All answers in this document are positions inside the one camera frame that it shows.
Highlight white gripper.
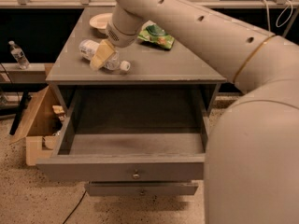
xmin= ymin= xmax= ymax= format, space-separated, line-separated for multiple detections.
xmin=90 ymin=5 xmax=146 ymax=70

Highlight clear plastic water bottle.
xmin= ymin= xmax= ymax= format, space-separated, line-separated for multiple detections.
xmin=78 ymin=39 xmax=131 ymax=72

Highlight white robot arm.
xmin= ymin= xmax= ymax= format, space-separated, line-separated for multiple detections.
xmin=107 ymin=0 xmax=299 ymax=224

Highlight grey open top drawer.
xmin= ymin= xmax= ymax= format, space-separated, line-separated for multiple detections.
xmin=37 ymin=89 xmax=207 ymax=182

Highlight small water bottle on ledge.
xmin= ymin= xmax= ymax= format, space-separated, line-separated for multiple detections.
xmin=8 ymin=41 xmax=30 ymax=70

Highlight metal top drawer knob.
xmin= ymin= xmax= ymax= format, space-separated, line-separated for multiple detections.
xmin=132 ymin=170 xmax=140 ymax=180

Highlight grey lower drawer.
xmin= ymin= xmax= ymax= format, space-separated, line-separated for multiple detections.
xmin=85 ymin=182 xmax=198 ymax=196

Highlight white paper bowl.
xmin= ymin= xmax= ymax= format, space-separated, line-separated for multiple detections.
xmin=89 ymin=13 xmax=112 ymax=34

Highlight green snack bag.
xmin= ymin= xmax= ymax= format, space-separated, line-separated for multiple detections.
xmin=138 ymin=24 xmax=175 ymax=49

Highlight grey cabinet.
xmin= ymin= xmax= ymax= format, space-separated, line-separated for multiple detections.
xmin=45 ymin=6 xmax=228 ymax=123

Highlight black table leg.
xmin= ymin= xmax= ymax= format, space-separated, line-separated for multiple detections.
xmin=9 ymin=91 xmax=30 ymax=135

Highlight open cardboard box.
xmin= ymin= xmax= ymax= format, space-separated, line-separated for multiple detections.
xmin=10 ymin=85 xmax=64 ymax=166

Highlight black floor cable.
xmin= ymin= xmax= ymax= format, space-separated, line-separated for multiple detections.
xmin=62 ymin=189 xmax=88 ymax=224

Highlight white cable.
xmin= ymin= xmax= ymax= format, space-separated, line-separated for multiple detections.
xmin=260 ymin=0 xmax=295 ymax=35

